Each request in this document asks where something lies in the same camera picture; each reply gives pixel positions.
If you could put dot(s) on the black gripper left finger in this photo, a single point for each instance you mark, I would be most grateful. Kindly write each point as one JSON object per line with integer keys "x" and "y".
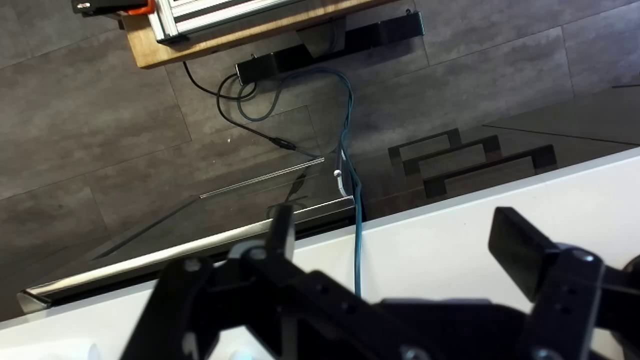
{"x": 295, "y": 315}

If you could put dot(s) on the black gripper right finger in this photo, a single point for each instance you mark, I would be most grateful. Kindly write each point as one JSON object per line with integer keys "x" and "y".
{"x": 573, "y": 292}

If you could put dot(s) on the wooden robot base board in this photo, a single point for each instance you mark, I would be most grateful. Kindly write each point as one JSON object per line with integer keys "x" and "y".
{"x": 189, "y": 29}

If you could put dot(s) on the black power strip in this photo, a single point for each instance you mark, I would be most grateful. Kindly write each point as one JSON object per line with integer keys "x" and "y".
{"x": 341, "y": 42}

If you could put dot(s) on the steel dishwasher handle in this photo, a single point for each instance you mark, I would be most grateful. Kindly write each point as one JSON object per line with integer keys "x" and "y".
{"x": 146, "y": 266}

